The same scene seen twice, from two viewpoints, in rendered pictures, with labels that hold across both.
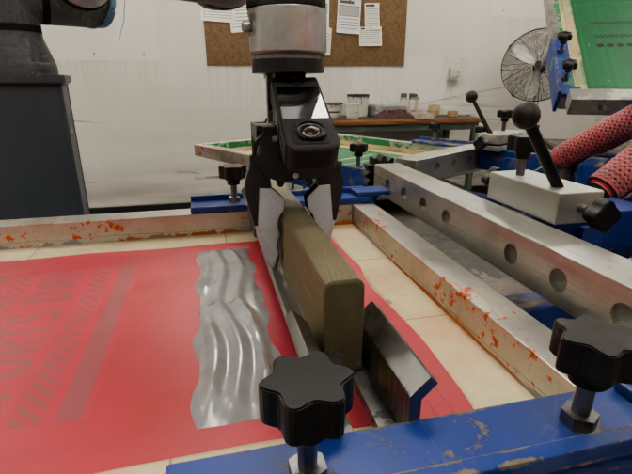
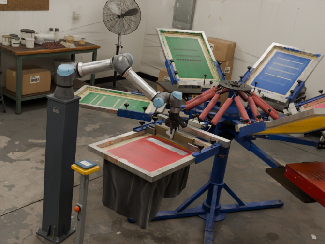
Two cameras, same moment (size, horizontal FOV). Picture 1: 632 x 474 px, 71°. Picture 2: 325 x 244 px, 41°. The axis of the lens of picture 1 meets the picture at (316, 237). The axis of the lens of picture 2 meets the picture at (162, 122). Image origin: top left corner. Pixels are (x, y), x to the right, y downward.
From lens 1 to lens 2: 298 cm
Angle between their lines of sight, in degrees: 39
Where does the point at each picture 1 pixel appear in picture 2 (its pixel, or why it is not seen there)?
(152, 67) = not seen: outside the picture
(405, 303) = not seen: hidden behind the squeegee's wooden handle
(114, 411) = (174, 156)
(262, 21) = (176, 109)
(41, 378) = (162, 155)
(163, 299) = (156, 146)
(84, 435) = (175, 158)
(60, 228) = (121, 138)
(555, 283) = (203, 136)
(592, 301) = (208, 138)
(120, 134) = not seen: outside the picture
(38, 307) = (144, 150)
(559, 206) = (200, 126)
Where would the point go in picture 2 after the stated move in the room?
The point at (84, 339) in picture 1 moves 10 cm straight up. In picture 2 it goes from (158, 152) to (160, 139)
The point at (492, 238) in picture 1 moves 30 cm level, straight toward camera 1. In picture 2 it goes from (193, 131) to (206, 146)
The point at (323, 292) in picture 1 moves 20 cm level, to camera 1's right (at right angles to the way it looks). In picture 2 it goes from (192, 140) to (212, 136)
